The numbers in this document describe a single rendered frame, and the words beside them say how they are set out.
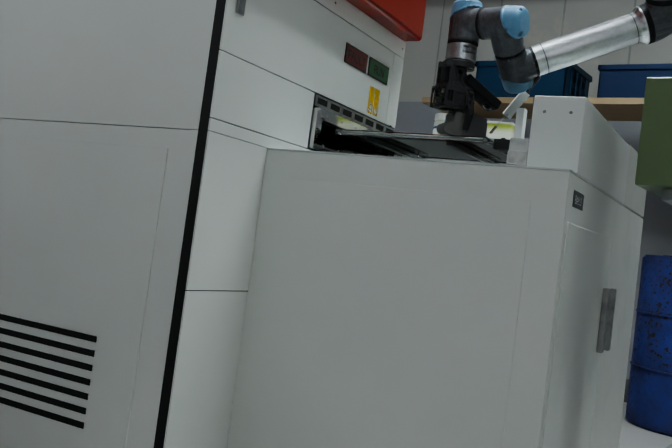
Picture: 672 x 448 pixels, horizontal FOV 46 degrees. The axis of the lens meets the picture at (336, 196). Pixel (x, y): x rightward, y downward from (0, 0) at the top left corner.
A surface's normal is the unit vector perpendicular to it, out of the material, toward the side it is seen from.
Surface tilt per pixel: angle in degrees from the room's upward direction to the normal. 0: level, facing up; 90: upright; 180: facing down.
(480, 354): 90
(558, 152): 90
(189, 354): 90
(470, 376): 90
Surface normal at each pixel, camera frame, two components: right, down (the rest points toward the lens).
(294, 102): 0.87, 0.09
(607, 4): -0.56, -0.12
